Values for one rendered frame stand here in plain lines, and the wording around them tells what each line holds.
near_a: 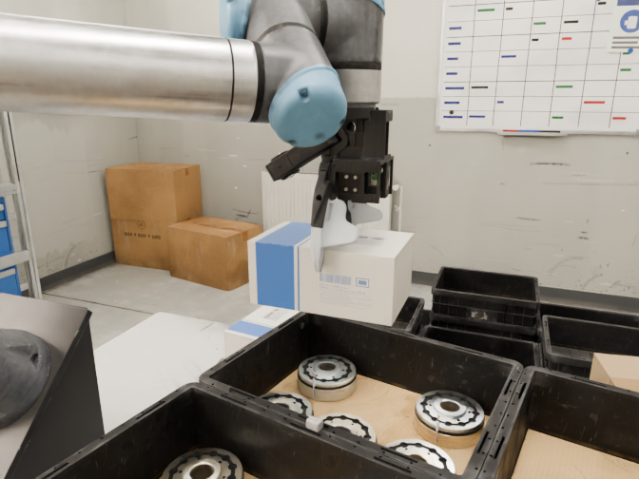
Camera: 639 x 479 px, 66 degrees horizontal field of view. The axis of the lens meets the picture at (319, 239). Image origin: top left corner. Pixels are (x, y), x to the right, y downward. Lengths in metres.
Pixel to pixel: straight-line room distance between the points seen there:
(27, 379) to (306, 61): 0.62
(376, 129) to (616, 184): 3.00
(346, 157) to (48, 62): 0.35
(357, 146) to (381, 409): 0.44
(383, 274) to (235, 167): 3.51
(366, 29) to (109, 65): 0.30
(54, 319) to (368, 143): 0.59
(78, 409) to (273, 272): 0.44
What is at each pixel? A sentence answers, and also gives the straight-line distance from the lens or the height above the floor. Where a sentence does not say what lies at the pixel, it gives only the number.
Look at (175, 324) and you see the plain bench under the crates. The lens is 1.48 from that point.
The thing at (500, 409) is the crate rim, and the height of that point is 0.93.
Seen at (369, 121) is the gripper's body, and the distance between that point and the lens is 0.62.
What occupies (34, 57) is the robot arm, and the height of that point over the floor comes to 1.35.
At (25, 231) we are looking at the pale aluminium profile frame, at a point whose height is 0.70.
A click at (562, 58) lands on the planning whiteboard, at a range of 3.46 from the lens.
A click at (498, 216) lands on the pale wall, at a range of 3.54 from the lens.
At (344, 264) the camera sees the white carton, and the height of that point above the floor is 1.12.
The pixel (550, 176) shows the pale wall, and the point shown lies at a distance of 3.50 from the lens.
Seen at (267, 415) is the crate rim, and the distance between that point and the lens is 0.67.
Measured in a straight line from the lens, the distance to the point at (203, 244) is 3.62.
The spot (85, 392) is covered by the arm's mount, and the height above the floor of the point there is 0.85.
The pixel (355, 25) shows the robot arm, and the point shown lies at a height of 1.40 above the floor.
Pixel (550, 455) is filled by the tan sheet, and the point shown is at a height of 0.83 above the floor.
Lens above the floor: 1.32
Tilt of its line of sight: 16 degrees down
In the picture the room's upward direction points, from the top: straight up
